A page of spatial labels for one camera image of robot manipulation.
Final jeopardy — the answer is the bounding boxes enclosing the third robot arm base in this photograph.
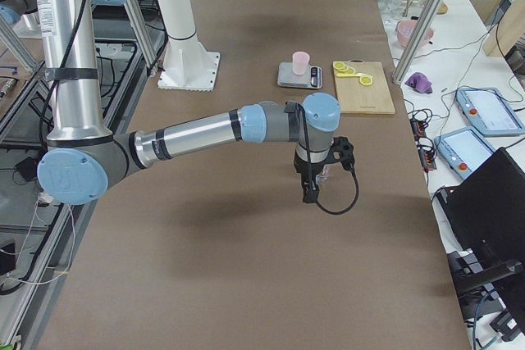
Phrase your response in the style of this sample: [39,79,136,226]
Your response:
[1,0,41,39]

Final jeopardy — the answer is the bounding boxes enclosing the black cable bundle plugs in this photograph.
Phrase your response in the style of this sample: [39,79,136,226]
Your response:
[408,108,436,172]

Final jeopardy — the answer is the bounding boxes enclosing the black monitor stand base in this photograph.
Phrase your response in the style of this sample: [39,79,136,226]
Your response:
[447,251,524,342]

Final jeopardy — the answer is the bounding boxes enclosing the bamboo cutting board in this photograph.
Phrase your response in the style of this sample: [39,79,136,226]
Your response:
[332,61,395,115]

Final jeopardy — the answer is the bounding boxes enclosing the digital kitchen scale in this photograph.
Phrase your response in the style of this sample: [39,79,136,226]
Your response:
[277,62,322,89]

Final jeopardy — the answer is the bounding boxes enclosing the blue teach pendant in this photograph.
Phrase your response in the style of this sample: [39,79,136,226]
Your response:
[456,88,524,137]
[434,126,495,180]

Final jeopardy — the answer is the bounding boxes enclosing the black power adapter floor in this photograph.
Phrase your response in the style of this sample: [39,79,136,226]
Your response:
[15,157,39,182]

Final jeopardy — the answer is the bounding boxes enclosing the glass sauce bottle metal spout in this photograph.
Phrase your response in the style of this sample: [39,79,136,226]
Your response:
[316,165,330,184]

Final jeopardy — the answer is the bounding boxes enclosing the yellow plastic knife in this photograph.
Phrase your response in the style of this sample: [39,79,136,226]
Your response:
[336,73,373,79]

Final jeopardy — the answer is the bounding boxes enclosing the lemon slice top right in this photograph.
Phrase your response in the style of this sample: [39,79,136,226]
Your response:
[358,75,373,86]

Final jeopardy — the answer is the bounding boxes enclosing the black monitor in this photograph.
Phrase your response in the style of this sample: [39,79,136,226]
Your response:
[436,148,524,267]

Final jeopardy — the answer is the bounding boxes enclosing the pink plastic cup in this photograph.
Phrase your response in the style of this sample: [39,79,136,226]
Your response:
[292,51,310,75]

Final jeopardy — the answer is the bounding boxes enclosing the blue teach pendant far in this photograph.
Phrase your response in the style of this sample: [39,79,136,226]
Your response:
[456,88,524,137]

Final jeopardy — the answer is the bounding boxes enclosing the purple cloth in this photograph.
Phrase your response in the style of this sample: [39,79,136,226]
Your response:
[404,72,433,94]

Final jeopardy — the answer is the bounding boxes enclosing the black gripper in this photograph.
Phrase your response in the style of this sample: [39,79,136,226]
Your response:
[294,137,354,203]

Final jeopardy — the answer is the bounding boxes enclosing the blue teach pendant near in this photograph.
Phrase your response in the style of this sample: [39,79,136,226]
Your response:
[434,126,495,180]

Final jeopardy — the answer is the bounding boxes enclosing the aluminium frame post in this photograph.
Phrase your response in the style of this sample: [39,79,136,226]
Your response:
[392,0,443,85]

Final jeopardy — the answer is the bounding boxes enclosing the lemon slice lower left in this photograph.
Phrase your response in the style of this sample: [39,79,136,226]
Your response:
[333,61,348,72]

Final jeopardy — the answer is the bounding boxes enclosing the pink bowl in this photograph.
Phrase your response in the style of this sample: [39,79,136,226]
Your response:
[395,20,434,48]

